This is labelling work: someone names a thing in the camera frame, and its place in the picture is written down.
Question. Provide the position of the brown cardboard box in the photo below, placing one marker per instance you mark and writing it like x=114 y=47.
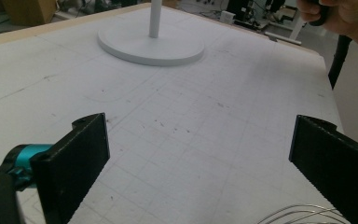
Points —
x=31 y=11

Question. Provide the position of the white power adapter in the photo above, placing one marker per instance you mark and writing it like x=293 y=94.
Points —
x=227 y=17

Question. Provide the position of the white round stand with pole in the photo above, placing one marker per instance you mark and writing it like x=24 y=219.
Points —
x=155 y=46

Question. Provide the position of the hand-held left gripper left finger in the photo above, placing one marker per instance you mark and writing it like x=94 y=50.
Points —
x=71 y=161

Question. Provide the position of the black equipment on floor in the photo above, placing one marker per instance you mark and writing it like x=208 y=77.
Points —
x=240 y=11

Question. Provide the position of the white desk frame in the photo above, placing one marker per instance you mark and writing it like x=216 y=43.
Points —
x=293 y=29

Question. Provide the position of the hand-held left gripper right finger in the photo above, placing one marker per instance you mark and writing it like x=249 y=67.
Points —
x=335 y=161

